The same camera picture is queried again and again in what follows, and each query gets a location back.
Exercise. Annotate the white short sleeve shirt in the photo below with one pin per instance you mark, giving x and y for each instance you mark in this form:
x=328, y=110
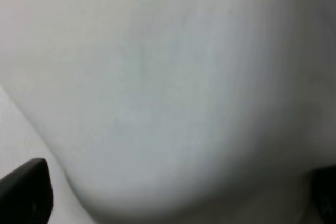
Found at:
x=178, y=111

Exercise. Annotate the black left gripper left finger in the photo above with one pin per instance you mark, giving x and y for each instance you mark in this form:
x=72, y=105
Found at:
x=26, y=194

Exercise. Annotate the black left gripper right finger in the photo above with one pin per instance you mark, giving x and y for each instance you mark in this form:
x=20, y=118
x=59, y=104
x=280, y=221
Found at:
x=321, y=207

